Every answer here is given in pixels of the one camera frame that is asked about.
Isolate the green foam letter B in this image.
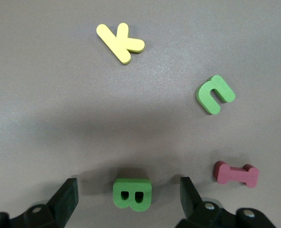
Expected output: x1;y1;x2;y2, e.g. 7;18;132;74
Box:
112;178;153;213

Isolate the yellow foam letter K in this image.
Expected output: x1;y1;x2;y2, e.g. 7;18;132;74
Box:
96;22;146;65

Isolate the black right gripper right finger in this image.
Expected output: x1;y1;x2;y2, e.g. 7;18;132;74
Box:
175;176;278;228

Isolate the maroon foam letter I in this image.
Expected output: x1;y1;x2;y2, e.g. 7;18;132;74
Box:
213;161;260;189

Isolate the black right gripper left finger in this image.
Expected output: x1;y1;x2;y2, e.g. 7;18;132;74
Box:
0;177;79;228

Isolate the green foam lowercase n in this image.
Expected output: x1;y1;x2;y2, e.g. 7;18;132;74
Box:
196;75;236;115

